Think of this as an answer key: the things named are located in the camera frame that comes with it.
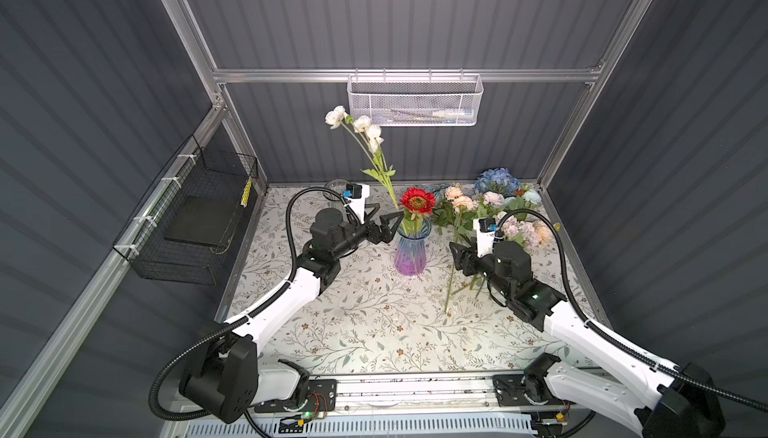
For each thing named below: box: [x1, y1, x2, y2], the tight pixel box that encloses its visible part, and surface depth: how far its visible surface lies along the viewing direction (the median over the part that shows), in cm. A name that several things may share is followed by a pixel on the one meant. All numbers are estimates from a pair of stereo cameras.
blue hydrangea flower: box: [474, 167, 521, 197], surface depth 111 cm
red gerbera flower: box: [400, 187, 437, 236], surface depth 79 cm
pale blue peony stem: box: [524, 189, 542, 209], surface depth 106 cm
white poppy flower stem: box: [325, 105, 399, 211], surface depth 79 cm
